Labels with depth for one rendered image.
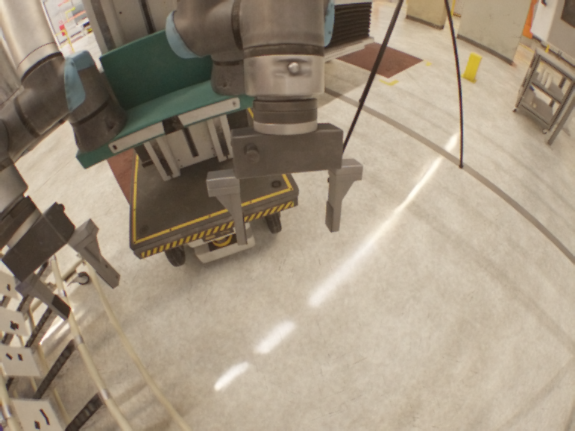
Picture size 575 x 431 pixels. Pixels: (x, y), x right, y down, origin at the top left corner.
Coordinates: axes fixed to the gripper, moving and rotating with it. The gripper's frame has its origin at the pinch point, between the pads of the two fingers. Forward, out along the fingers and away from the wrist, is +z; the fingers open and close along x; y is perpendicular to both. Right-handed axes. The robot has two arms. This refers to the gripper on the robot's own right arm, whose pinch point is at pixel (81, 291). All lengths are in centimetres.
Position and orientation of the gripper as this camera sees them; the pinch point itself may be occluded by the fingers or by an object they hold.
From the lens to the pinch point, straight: 46.5
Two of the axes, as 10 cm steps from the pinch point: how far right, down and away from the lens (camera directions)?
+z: 3.4, 7.5, 5.7
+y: -4.0, -4.3, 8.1
